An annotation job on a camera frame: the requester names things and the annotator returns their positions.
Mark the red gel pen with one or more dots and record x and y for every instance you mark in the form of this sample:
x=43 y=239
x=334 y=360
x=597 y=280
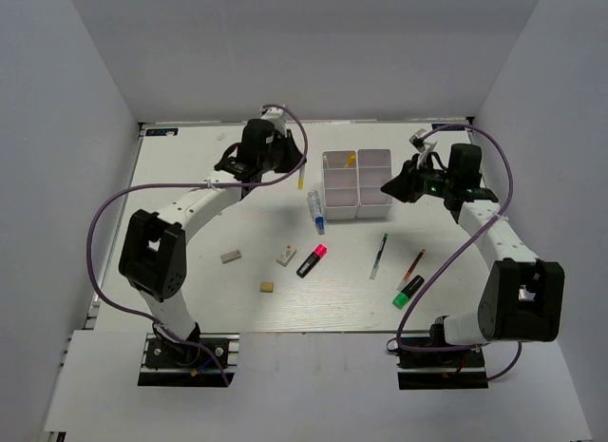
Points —
x=405 y=279

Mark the white boxed eraser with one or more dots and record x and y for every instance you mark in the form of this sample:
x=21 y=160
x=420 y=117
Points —
x=286 y=255

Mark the blue table label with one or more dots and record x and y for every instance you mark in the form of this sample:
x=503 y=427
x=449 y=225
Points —
x=448 y=127
x=170 y=131

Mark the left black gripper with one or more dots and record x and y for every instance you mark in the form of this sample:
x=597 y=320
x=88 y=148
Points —
x=293 y=153

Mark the left white divided container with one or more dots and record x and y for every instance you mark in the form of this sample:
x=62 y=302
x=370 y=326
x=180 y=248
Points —
x=340 y=187

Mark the green gel pen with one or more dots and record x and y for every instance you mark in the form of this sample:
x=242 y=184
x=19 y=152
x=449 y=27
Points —
x=376 y=264

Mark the right blue table label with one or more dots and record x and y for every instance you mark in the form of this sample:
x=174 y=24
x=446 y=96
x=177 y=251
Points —
x=448 y=127

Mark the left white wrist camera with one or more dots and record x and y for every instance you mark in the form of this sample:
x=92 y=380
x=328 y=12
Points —
x=275 y=115

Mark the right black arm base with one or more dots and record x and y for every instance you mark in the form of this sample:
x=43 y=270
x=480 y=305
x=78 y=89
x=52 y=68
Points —
x=417 y=371

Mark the pink black highlighter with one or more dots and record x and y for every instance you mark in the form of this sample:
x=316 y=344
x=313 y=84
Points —
x=311 y=261

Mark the green black highlighter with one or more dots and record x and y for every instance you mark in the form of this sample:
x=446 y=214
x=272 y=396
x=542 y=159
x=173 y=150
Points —
x=407 y=290

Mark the clear blue pen pack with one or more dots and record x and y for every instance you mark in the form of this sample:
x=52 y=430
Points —
x=315 y=207

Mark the white divided container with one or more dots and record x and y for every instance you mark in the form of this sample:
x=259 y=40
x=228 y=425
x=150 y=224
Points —
x=374 y=169
x=340 y=187

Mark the left blue table label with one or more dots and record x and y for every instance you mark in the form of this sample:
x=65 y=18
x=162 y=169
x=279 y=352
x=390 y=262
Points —
x=170 y=131

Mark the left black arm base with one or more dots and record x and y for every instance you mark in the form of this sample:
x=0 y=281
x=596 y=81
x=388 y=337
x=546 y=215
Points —
x=163 y=365

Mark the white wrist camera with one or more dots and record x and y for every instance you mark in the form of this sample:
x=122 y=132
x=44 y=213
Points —
x=275 y=115
x=418 y=140

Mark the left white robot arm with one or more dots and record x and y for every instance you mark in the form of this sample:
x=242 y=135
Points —
x=154 y=258

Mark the grey white eraser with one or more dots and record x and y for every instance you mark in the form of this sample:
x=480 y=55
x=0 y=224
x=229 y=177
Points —
x=230 y=256

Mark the right white divided container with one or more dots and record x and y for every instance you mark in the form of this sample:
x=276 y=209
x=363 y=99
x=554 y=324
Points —
x=374 y=169

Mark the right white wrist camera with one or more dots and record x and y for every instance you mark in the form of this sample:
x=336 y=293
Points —
x=418 y=140

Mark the tan eraser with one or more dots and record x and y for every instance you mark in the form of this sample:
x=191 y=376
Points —
x=266 y=287

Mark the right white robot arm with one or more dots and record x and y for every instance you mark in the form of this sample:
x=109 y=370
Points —
x=522 y=298

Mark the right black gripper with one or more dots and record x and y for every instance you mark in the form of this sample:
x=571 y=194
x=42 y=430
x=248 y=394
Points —
x=406 y=185

